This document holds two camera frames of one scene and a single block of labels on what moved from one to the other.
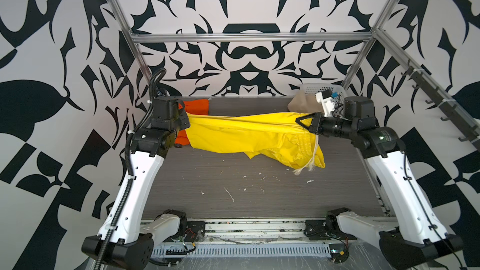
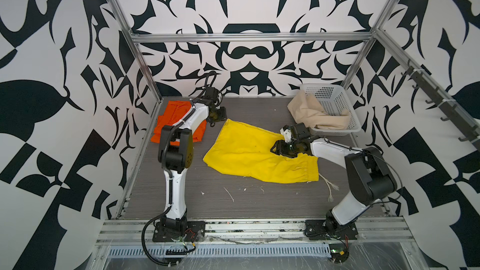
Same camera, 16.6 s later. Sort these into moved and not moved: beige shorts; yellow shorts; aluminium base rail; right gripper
Moved: right gripper; yellow shorts
Not moved: aluminium base rail; beige shorts
